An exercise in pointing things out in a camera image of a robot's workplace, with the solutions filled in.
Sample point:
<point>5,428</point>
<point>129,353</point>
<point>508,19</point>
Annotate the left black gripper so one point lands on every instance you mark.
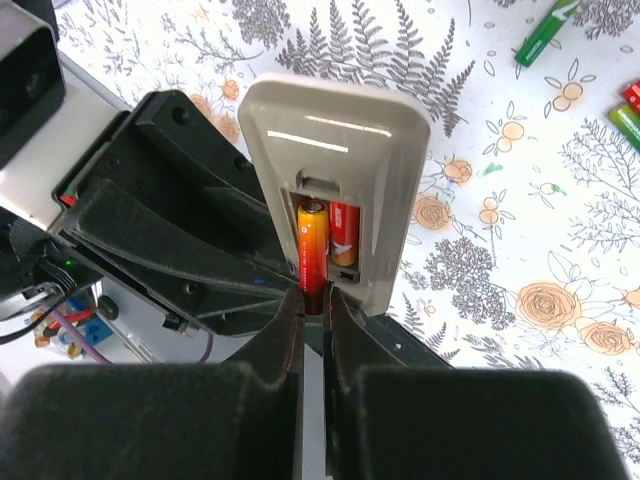
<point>169,208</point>

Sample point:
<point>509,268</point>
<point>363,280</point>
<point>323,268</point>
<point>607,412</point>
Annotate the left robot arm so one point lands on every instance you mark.
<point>39,266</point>

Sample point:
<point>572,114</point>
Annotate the cluster of batteries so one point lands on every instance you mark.
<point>625,117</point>

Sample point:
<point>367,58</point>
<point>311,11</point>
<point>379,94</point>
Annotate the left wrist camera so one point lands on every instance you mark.
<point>54,116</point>

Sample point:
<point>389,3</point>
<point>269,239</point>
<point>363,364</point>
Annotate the grey white remote control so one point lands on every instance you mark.
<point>355,144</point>

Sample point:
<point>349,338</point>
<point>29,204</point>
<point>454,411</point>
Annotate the red orange battery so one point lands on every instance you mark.
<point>344,233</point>
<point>313,248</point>

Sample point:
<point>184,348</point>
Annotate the green battery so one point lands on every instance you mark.
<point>545,30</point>

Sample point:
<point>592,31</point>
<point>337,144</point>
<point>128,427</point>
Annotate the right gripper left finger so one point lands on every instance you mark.
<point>238,419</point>

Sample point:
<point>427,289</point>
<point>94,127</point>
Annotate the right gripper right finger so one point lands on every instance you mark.
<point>389,420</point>

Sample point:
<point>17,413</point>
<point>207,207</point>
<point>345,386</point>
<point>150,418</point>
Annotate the floral table mat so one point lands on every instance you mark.
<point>523,247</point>

